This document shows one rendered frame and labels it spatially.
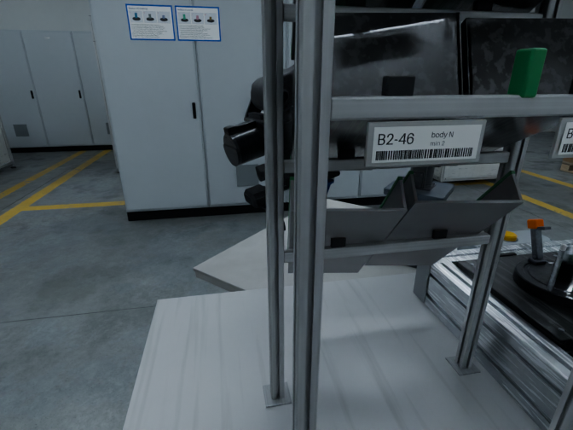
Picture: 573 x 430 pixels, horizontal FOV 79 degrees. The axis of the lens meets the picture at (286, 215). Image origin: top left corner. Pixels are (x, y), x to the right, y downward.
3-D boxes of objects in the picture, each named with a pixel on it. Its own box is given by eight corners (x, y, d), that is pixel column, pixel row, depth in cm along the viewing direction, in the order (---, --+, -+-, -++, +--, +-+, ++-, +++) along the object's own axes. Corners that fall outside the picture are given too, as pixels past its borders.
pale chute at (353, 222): (287, 273, 64) (286, 250, 66) (358, 272, 64) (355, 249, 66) (290, 211, 38) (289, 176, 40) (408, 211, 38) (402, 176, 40)
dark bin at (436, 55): (290, 170, 55) (290, 124, 56) (372, 170, 55) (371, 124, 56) (298, 102, 27) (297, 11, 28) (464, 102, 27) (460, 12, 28)
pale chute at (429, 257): (363, 265, 67) (361, 243, 68) (431, 265, 67) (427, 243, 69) (414, 203, 41) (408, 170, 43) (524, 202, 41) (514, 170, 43)
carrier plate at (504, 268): (454, 269, 73) (456, 260, 72) (552, 258, 77) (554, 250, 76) (558, 351, 51) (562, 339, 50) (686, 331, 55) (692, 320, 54)
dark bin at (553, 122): (378, 166, 58) (377, 122, 58) (456, 165, 58) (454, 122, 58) (468, 101, 30) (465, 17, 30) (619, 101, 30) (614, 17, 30)
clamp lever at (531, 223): (529, 258, 67) (526, 219, 67) (537, 257, 68) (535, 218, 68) (546, 260, 64) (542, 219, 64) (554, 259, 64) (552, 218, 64)
